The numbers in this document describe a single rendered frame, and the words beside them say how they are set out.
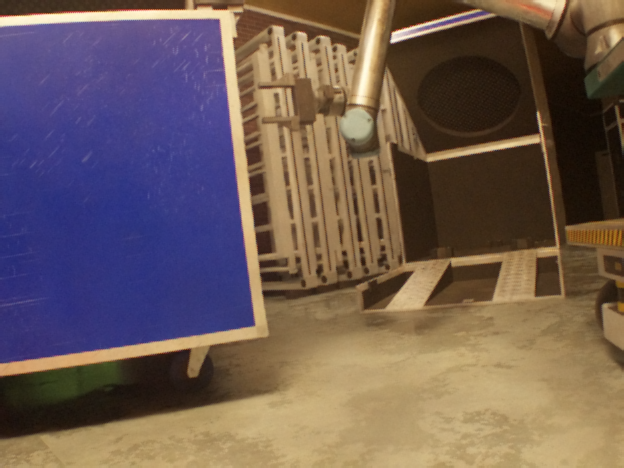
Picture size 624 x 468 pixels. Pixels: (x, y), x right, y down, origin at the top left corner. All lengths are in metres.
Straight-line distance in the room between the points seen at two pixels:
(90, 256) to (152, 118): 0.34
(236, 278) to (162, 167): 0.30
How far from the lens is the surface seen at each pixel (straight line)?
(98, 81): 1.20
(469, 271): 3.06
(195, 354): 1.37
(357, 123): 1.32
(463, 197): 4.06
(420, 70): 3.62
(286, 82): 1.45
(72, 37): 1.25
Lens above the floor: 0.35
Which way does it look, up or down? 1 degrees up
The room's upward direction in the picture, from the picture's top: 7 degrees counter-clockwise
